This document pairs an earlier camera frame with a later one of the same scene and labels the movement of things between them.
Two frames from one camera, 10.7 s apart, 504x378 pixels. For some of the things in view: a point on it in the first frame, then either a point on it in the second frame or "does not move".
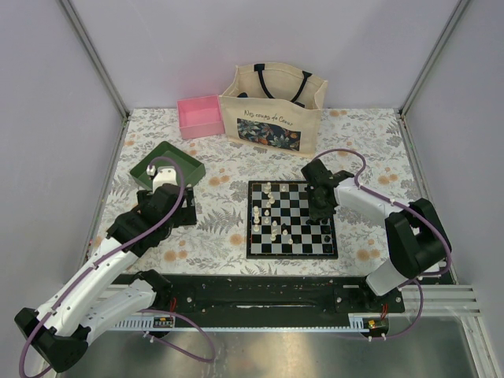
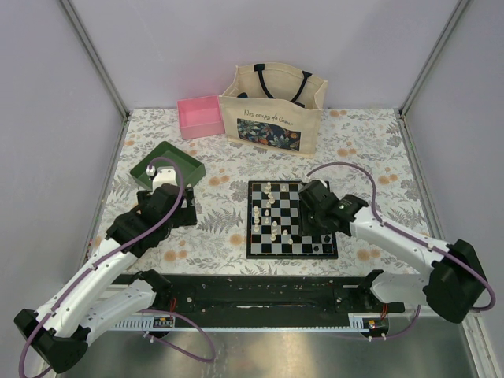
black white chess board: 277,225 does not move
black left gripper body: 187,216 does not move
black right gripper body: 316,209 → 311,223
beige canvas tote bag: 273,109 does not move
